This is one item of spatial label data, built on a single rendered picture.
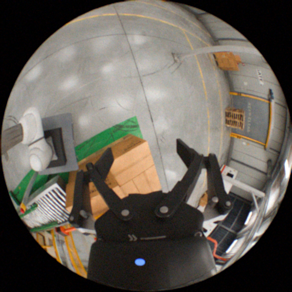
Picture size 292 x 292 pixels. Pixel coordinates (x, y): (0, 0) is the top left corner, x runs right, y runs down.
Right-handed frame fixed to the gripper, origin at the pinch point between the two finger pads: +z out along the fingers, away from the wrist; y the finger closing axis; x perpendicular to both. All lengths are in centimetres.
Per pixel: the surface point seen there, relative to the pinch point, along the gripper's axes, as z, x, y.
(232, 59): 318, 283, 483
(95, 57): 130, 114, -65
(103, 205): 37, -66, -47
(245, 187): 85, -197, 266
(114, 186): 47, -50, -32
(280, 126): 130, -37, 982
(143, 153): 107, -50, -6
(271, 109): 214, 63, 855
